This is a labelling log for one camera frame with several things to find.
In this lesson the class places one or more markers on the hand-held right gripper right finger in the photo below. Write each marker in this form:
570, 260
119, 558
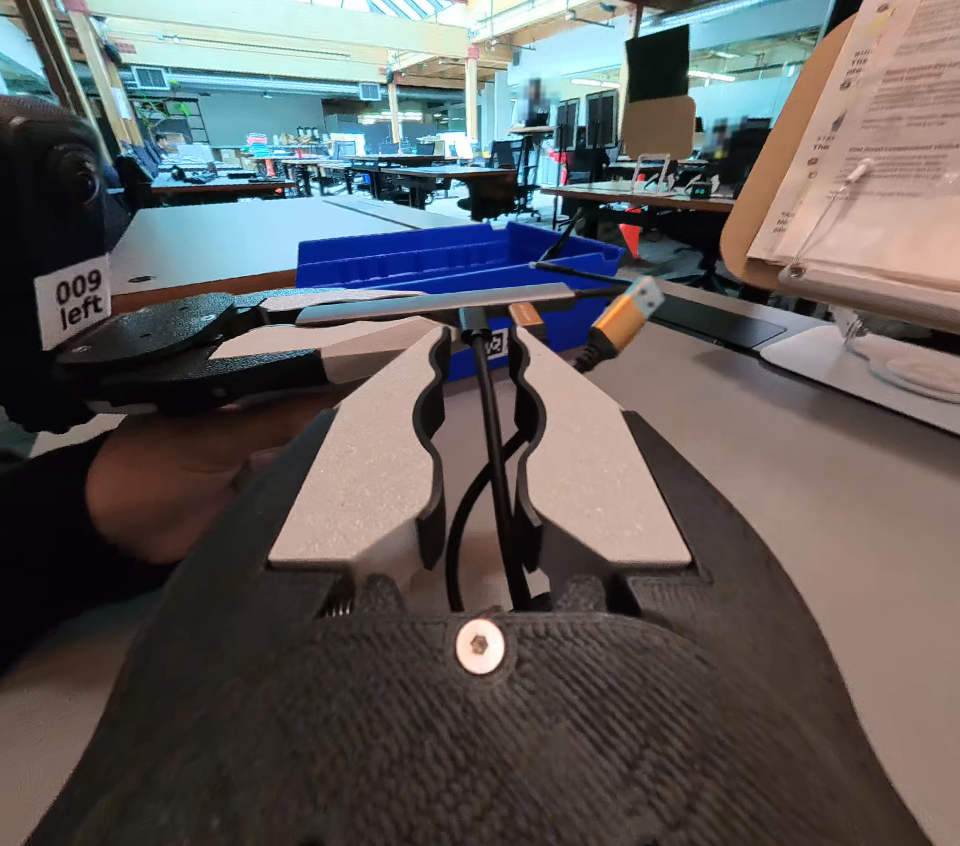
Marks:
600, 486

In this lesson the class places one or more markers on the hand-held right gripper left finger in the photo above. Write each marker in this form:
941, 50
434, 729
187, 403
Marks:
360, 486

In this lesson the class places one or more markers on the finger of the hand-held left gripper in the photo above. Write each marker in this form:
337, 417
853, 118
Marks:
337, 297
285, 339

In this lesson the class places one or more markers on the blue bin with white label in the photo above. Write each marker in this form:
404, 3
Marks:
390, 261

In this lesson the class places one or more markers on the person's left forearm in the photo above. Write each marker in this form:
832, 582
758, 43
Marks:
45, 561

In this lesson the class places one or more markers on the background wooden desk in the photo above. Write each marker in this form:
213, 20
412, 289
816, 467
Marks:
600, 193

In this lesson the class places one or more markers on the person's left hand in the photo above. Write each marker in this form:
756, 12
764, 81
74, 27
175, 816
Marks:
172, 486

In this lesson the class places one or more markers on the wooden document stand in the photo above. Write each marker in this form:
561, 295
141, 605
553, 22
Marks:
780, 185
660, 125

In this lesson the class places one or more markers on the printed instruction sheet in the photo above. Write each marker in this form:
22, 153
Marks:
885, 110

